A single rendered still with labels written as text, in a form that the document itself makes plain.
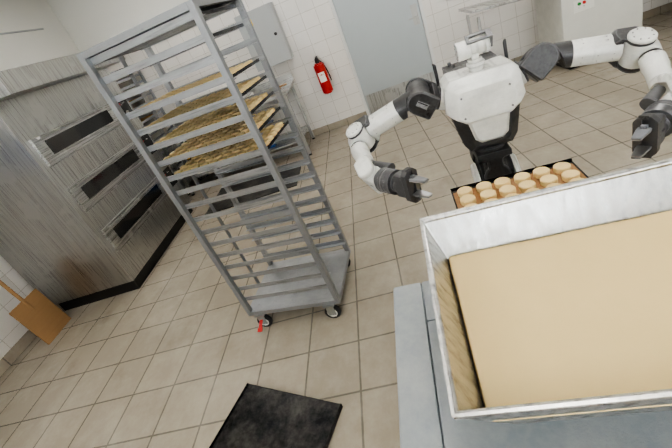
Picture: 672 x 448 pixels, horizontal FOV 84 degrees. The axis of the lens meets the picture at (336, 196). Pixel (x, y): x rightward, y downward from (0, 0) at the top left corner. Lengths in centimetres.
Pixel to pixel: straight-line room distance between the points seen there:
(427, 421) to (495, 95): 116
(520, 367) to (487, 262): 16
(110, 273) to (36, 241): 64
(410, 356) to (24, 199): 362
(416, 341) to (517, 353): 18
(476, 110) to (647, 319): 108
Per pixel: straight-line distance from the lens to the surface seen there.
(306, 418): 207
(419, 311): 62
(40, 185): 376
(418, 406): 54
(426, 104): 148
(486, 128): 151
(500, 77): 146
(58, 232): 396
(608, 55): 161
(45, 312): 431
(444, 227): 56
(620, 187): 61
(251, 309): 256
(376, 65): 546
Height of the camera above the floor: 163
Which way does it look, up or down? 26 degrees down
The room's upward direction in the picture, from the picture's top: 23 degrees counter-clockwise
